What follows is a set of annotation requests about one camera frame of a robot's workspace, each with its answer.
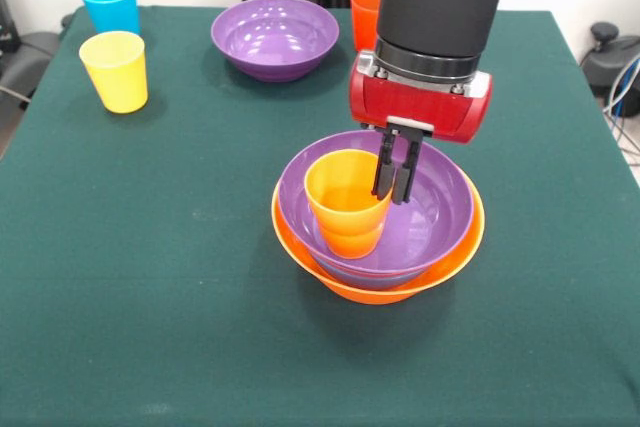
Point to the large orange bowl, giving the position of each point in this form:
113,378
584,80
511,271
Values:
295,247

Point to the blue cup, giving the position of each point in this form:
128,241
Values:
112,7

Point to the red cup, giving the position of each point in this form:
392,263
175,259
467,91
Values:
364,17

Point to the purple bowl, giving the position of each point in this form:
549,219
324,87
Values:
430,237
275,32

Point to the black floor base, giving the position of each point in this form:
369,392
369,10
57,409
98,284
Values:
615,57

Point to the dark green tablecloth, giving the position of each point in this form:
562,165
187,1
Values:
150,347

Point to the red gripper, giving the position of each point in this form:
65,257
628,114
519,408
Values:
415,107

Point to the orange cup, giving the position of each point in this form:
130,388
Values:
345,222

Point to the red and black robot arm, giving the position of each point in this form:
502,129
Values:
440,2

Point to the yellow cup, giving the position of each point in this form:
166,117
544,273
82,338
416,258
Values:
117,72

